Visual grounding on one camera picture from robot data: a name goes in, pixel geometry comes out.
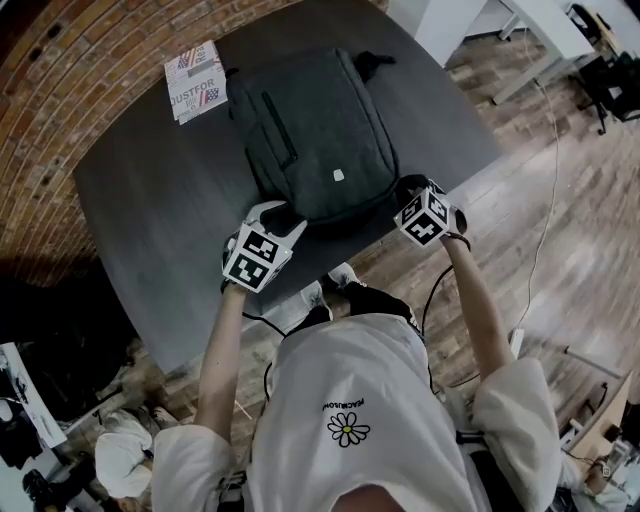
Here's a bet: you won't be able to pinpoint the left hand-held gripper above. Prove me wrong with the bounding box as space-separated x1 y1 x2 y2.
219 199 309 295

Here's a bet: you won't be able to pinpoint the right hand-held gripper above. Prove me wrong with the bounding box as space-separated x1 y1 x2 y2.
392 179 470 249

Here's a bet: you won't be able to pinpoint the dark grey backpack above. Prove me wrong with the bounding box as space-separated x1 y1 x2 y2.
225 47 432 234

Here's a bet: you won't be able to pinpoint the person's right forearm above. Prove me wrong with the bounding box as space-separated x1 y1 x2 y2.
441 234 517 387

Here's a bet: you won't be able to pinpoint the person's left forearm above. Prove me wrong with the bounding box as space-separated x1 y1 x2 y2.
191 286 252 442

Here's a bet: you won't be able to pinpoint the person's right shoe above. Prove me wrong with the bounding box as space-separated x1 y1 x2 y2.
326 261 359 297

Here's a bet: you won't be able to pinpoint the person's shoe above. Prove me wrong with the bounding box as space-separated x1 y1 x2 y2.
326 261 359 297
298 279 335 322

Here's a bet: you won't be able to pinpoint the person's left shoe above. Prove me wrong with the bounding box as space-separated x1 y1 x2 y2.
298 279 335 322

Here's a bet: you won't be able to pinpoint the person's black trousers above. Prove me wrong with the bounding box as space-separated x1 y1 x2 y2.
299 281 427 342

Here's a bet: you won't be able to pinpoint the dark wooden table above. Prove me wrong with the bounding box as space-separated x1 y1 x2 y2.
72 0 502 374

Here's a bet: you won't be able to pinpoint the white printed box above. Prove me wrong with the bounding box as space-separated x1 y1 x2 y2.
163 40 227 127

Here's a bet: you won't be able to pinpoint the person's white flower shirt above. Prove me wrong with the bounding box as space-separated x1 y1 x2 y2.
151 311 564 512

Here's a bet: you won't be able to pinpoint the white empty desk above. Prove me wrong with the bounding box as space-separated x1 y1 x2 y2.
491 0 597 107

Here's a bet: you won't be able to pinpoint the small black wheeled chair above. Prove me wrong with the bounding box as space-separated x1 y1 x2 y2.
569 3 640 137

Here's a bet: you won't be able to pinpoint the black office chair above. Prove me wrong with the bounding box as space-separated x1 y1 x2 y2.
0 259 137 427

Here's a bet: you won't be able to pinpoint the black worn pack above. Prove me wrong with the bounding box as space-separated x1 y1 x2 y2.
456 428 502 504

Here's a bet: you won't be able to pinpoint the light wooden desk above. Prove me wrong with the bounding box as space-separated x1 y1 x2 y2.
563 368 635 462

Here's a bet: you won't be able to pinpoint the white desk with clutter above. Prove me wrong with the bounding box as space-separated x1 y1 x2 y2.
0 341 69 449

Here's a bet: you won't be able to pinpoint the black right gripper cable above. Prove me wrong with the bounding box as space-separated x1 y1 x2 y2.
418 263 455 397

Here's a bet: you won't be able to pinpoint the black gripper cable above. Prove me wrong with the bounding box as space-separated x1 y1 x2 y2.
418 263 455 397
241 310 290 342

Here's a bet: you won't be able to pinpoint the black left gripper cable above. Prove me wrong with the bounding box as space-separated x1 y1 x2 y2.
241 310 290 342

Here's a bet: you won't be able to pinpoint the long white cable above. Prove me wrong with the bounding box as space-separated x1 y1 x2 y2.
513 28 562 334

